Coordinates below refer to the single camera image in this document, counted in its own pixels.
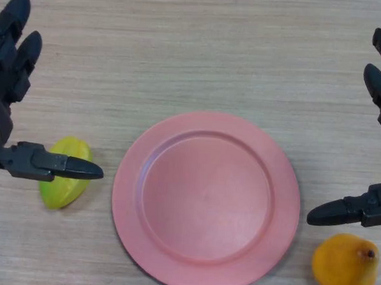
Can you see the yellow-green starfruit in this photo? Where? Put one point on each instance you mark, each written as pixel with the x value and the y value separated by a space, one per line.
pixel 63 193

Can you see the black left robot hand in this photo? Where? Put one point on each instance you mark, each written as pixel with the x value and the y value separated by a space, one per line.
pixel 2 75

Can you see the orange pear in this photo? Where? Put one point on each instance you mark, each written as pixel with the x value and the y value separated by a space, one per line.
pixel 340 268

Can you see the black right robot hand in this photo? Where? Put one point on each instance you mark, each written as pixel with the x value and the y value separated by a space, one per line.
pixel 379 206

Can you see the pink round plate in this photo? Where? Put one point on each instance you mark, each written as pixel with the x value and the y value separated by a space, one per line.
pixel 206 197

